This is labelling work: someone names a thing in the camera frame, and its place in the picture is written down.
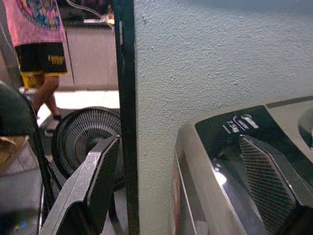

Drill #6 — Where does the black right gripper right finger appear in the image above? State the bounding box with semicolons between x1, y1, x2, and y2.
238;134;313;235

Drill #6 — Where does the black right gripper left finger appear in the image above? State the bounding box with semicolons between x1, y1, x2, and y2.
39;134;121;235

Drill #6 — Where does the grey top-load washing machine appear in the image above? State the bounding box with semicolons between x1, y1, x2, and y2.
171;94;313;235

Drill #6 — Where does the black floor fan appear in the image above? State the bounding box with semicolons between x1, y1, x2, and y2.
51;106;127;189

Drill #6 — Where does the brown cardboard piece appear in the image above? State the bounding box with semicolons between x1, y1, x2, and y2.
0;136;29;172

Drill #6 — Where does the dark green chair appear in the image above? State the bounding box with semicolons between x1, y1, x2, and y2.
0;80;62;235

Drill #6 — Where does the white cabinet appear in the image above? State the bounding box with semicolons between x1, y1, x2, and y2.
60;21;118;89

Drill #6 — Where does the person in pink shirt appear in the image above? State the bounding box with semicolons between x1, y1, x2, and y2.
2;0;71;138

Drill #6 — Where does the black metal door frame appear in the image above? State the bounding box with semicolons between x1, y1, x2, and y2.
112;0;140;235

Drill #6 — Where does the white cable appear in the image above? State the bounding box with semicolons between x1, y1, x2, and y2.
66;0;115;27

